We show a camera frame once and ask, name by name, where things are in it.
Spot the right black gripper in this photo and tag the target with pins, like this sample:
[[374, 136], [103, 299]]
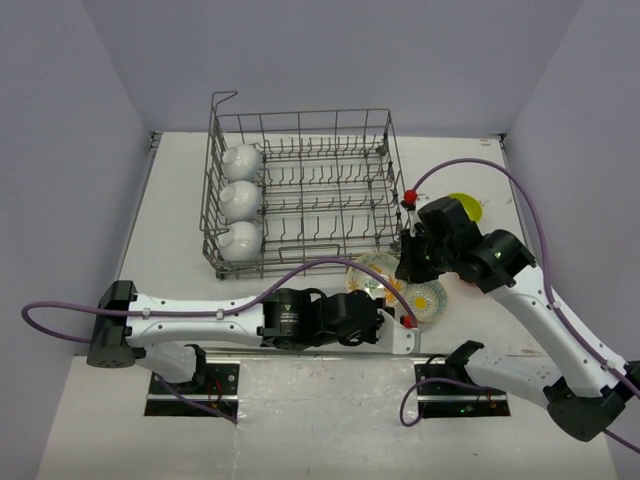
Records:
[[408, 268]]

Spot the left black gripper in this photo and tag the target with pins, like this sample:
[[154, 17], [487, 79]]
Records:
[[371, 334]]

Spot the orange flower patterned bowl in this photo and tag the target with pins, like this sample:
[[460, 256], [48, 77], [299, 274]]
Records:
[[384, 265]]

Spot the blue yellow patterned bowl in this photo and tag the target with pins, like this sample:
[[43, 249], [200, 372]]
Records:
[[428, 301]]

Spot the lime green bowl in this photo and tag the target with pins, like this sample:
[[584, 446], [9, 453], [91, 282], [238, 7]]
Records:
[[471, 205]]

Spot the white bowl front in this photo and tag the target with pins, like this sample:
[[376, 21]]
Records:
[[240, 242]]

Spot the white bowl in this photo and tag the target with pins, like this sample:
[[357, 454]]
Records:
[[241, 163], [240, 242], [239, 201]]

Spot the white bowl back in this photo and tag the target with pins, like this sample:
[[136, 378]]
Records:
[[241, 163]]

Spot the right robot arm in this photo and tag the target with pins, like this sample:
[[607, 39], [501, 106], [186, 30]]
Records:
[[584, 387]]

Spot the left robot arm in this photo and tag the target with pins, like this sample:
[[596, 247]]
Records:
[[165, 336]]

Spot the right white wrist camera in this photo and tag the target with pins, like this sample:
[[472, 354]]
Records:
[[415, 225]]

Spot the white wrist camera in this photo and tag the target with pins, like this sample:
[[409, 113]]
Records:
[[415, 225], [393, 338]]

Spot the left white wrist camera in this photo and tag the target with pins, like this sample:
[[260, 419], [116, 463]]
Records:
[[393, 338]]

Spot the grey wire dish rack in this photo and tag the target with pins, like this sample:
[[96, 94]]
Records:
[[330, 185]]

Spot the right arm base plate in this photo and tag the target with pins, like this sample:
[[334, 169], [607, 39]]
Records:
[[442, 400]]

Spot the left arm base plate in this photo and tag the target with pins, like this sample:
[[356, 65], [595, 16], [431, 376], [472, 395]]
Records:
[[217, 396]]

